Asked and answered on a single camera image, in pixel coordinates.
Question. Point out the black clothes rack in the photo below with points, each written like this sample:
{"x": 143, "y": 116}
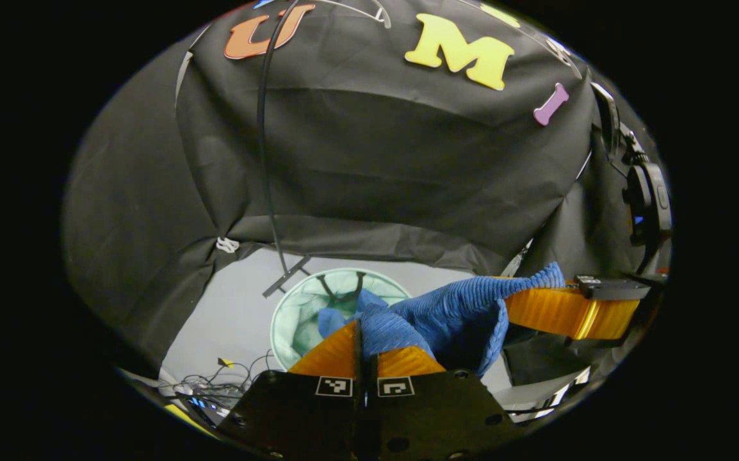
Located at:
{"x": 266, "y": 160}

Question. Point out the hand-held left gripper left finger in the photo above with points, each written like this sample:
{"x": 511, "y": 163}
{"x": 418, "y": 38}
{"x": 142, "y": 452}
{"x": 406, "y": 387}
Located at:
{"x": 305, "y": 416}

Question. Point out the white plastic hanger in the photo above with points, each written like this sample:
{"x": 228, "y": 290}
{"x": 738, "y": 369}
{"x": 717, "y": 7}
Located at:
{"x": 379, "y": 13}

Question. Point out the white cloth tie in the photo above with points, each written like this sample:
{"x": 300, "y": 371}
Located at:
{"x": 227, "y": 244}

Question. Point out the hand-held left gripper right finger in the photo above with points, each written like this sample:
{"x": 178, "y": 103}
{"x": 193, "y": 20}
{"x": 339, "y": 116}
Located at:
{"x": 433, "y": 410}

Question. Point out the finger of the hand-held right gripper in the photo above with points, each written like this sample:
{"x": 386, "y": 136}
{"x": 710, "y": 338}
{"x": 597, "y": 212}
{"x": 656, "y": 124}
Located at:
{"x": 561, "y": 312}

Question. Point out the green mesh laundry hamper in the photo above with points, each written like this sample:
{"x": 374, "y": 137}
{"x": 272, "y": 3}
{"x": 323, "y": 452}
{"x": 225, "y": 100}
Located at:
{"x": 305, "y": 314}

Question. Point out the black backdrop cloth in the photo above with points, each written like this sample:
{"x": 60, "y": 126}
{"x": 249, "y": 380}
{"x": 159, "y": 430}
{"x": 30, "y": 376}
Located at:
{"x": 376, "y": 160}

